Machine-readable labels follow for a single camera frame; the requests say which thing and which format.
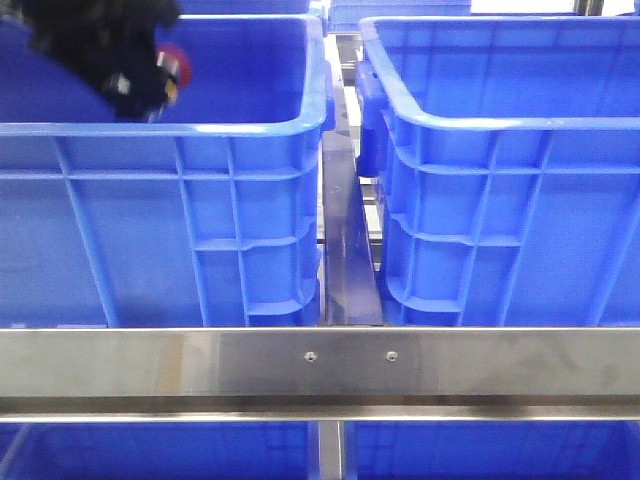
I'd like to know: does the rear right blue crate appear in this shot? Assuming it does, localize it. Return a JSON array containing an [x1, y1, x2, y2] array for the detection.
[[328, 0, 472, 33]]

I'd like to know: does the rear left blue crate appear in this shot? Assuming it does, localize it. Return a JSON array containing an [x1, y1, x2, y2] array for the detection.
[[179, 0, 326, 18]]

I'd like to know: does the steel centre shelf bar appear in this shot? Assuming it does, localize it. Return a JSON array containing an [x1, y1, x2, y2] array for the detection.
[[321, 35, 384, 327]]

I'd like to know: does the left blue plastic crate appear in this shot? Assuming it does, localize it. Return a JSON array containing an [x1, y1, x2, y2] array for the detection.
[[1, 15, 334, 328]]

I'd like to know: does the red mushroom push button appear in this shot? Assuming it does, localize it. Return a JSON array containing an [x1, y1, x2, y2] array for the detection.
[[156, 43, 193, 104]]

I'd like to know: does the right blue plastic crate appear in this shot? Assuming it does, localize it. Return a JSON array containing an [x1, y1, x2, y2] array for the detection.
[[356, 16, 639, 327]]

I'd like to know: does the lower left blue crate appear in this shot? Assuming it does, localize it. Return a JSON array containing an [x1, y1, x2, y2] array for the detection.
[[1, 422, 320, 479]]

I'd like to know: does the steel shelf front rail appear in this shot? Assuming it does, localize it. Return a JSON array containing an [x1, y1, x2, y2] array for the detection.
[[1, 326, 639, 423]]

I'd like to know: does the lower right blue crate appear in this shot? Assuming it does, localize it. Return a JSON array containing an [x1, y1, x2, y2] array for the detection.
[[346, 421, 639, 479]]

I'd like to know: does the blue plastic crate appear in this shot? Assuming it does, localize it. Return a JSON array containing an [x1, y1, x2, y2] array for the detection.
[[356, 16, 639, 327], [1, 15, 334, 328]]

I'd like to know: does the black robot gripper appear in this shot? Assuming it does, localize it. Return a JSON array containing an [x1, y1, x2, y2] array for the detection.
[[9, 1, 181, 120]]

